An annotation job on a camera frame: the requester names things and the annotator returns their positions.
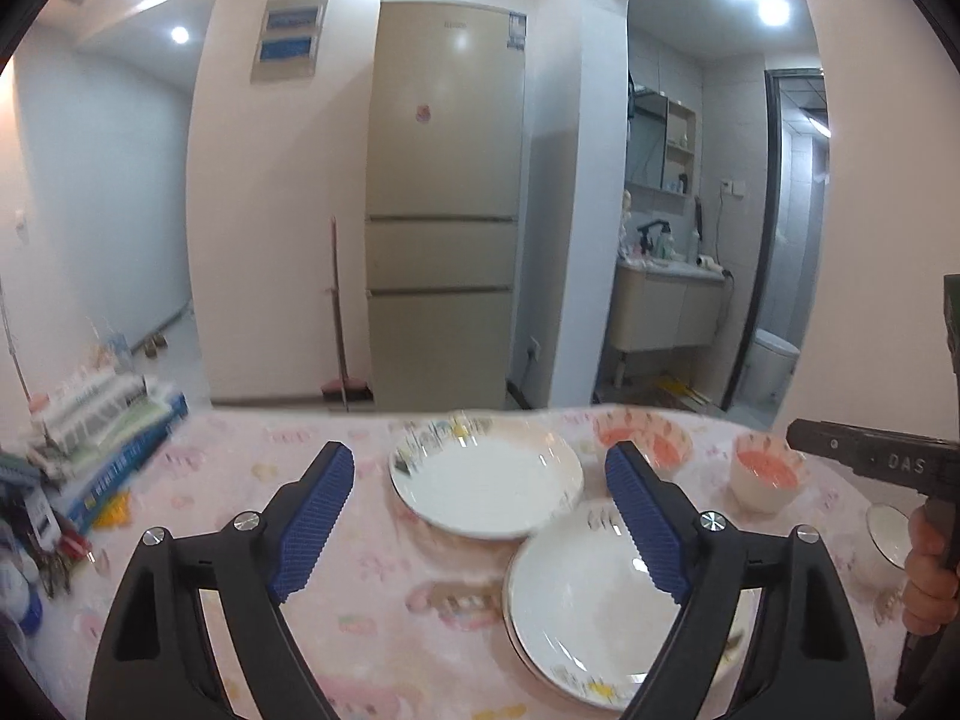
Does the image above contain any person's right hand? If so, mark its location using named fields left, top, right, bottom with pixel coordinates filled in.
left=900, top=502, right=960, bottom=638

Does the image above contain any clear plastic bag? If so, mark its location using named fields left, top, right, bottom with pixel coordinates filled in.
left=85, top=315, right=143, bottom=376

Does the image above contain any wall electrical panel box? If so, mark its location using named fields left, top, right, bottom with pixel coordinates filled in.
left=250, top=0, right=331, bottom=85

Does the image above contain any stack of boxes and packets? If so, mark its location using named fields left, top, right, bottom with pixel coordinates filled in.
left=45, top=390, right=188, bottom=533

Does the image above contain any white plate with printed rim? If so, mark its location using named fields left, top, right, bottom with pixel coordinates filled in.
left=388, top=409, right=585, bottom=541

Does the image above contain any bunch of keys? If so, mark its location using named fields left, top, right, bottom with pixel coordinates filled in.
left=37, top=532, right=98, bottom=601

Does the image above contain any white blue round container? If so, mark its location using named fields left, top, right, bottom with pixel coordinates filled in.
left=0, top=562, right=43, bottom=635

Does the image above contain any pink cartoon printed tablecloth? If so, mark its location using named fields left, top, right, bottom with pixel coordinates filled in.
left=45, top=406, right=927, bottom=720

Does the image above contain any dark clutter pile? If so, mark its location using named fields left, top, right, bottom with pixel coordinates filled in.
left=0, top=450, right=47, bottom=545

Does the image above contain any patterned bath mat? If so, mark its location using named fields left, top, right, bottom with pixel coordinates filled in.
left=651, top=379, right=715, bottom=411

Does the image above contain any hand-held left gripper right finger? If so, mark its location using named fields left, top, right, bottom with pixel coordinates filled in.
left=604, top=441, right=877, bottom=720

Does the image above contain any beige vanity cabinet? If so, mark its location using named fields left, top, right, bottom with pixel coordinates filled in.
left=609, top=262, right=728, bottom=353

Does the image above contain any red dustpan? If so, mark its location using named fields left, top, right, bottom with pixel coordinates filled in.
left=319, top=381, right=372, bottom=413

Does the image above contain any stack of white green boxes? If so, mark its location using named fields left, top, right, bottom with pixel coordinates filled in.
left=28, top=369, right=175, bottom=477

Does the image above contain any yellow small object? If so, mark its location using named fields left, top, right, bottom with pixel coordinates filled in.
left=94, top=491, right=133, bottom=530

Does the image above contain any mirror cabinet with shelves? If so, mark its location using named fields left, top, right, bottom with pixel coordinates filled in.
left=628, top=90, right=697, bottom=196

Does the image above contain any white plate with gold rim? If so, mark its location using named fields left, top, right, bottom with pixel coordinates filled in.
left=502, top=499, right=760, bottom=712

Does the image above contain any red handled broom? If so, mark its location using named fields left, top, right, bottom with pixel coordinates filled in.
left=324, top=216, right=370, bottom=400

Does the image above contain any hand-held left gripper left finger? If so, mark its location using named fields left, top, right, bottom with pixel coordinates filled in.
left=88, top=441, right=357, bottom=720

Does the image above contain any black framed glass door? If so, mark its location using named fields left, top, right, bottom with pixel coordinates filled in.
left=724, top=67, right=832, bottom=412

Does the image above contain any beige three-door fridge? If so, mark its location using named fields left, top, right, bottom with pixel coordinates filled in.
left=365, top=0, right=526, bottom=413

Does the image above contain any white toilet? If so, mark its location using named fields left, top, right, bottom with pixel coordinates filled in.
left=742, top=328, right=802, bottom=406

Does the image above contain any white bowl with dark rim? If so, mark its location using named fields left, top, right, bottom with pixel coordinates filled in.
left=855, top=502, right=914, bottom=593

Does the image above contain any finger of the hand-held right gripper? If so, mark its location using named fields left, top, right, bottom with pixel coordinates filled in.
left=786, top=418, right=856, bottom=475

